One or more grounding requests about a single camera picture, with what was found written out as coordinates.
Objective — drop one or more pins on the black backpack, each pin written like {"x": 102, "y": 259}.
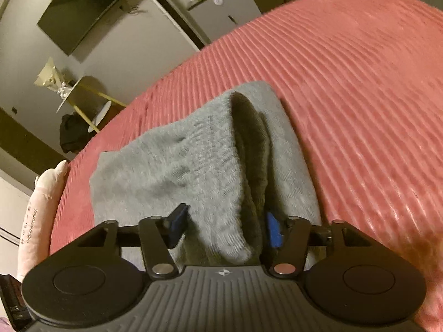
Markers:
{"x": 74, "y": 133}

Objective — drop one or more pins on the pink ribbed bed blanket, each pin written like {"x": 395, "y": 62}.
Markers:
{"x": 353, "y": 86}

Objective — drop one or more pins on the black wall television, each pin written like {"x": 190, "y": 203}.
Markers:
{"x": 83, "y": 13}

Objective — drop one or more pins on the cream wrapped flower bouquet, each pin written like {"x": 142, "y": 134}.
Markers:
{"x": 50, "y": 76}

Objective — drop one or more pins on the pale pink plush toy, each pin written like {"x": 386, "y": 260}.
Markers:
{"x": 39, "y": 214}

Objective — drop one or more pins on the grey bedside cabinet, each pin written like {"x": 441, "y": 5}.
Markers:
{"x": 226, "y": 13}

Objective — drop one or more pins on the grey pants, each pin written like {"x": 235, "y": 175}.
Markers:
{"x": 207, "y": 173}

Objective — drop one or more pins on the round yellow-legged side table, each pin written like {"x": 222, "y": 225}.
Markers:
{"x": 81, "y": 91}

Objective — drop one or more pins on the white door frame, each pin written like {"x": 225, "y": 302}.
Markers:
{"x": 173, "y": 17}

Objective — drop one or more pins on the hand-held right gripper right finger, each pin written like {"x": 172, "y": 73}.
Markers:
{"x": 273, "y": 229}

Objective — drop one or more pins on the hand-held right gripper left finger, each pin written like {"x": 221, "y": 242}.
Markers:
{"x": 178, "y": 222}

